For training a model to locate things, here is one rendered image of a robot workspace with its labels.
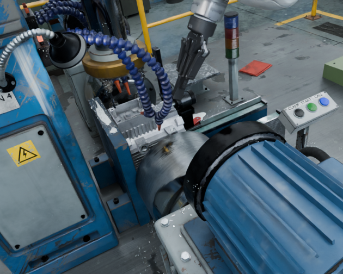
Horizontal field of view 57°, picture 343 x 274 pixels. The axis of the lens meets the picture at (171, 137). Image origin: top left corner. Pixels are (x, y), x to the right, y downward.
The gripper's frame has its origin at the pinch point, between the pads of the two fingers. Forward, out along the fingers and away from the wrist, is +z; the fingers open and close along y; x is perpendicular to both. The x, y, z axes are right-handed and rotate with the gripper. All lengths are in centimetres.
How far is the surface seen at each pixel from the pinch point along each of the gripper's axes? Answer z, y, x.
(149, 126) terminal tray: 14.4, -1.0, -5.1
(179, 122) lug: 10.8, 1.0, 3.5
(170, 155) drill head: 9.9, 22.2, -10.4
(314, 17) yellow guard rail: -53, -249, 324
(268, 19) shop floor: -31, -289, 287
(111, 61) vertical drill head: -3.6, 0.4, -22.3
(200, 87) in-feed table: 15, -54, 46
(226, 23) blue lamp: -19, -36, 34
